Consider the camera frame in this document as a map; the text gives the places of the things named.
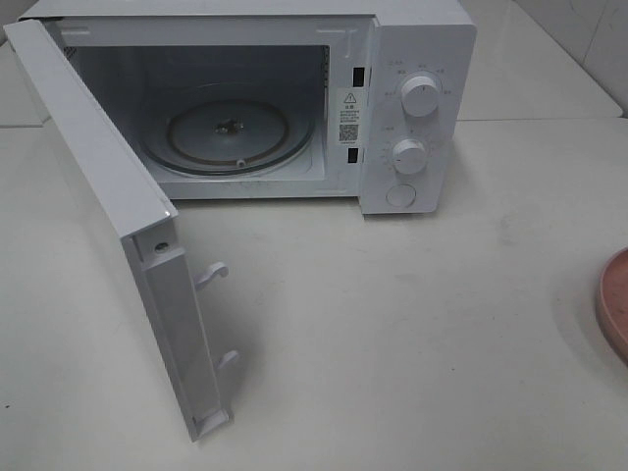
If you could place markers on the round white door button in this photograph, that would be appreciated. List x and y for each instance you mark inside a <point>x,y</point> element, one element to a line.
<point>401,195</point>

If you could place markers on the white microwave knob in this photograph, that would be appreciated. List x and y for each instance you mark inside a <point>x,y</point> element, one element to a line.
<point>409,156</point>
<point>420,94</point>

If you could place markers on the white warning label sticker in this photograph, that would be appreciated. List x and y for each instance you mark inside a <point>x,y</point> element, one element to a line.
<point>348,114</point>

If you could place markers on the pink round plate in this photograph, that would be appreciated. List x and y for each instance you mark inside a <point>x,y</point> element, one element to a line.
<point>611,306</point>

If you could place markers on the glass microwave turntable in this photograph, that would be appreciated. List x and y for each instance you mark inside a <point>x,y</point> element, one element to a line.
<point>227,129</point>

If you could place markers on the white microwave oven body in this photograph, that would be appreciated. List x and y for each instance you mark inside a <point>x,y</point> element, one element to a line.
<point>125,51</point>

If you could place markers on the white microwave door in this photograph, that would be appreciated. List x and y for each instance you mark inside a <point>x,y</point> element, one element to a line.
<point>130,219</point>

